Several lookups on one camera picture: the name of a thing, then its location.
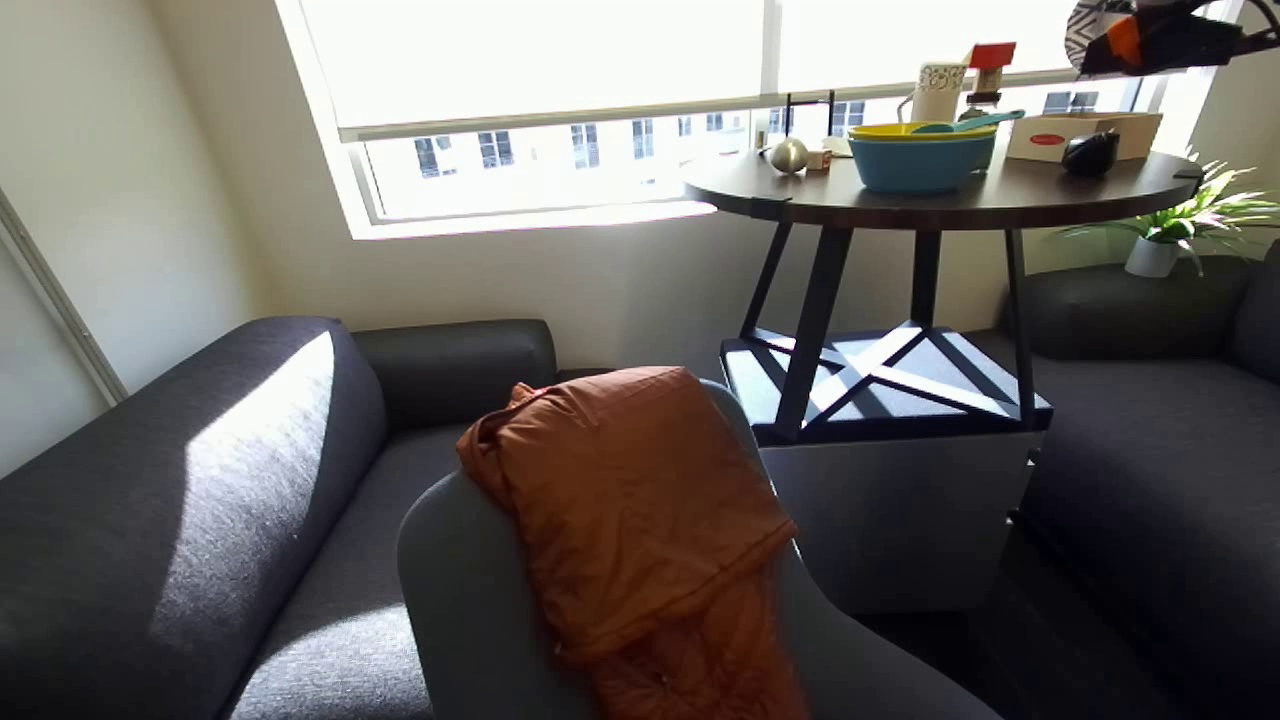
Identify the yellow and blue bowl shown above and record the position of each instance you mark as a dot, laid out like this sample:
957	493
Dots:
921	163

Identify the light wooden box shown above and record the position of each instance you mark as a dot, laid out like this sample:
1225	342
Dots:
1052	139

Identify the orange cloth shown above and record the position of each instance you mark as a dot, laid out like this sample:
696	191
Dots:
640	535

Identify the silver ball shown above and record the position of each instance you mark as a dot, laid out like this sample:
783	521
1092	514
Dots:
791	157

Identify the small brown cube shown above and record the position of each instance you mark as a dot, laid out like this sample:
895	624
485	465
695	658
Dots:
816	163

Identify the white cabinet with blue platform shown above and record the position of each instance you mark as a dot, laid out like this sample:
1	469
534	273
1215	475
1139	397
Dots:
905	521

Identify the white roller window blind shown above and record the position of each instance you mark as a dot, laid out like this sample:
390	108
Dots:
534	60

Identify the round dark wooden table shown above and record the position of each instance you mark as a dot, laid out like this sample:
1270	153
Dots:
932	200

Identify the grey chair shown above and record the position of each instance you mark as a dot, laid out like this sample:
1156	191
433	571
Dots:
866	664

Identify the tall white paper cup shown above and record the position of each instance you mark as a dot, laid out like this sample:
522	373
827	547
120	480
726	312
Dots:
937	94

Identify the teal measuring scoop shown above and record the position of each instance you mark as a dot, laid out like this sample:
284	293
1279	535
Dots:
992	116

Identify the glass jar with red lid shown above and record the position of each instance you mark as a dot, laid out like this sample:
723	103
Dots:
991	75

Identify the black round object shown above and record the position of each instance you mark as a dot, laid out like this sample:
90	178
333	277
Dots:
1090	153

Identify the dark grey sofa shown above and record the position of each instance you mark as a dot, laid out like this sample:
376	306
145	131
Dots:
1162	455
174	535

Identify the green potted plant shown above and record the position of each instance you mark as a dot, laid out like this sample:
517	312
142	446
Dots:
1200	214

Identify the black metal frame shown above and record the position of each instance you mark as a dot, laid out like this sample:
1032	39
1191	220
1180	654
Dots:
810	114

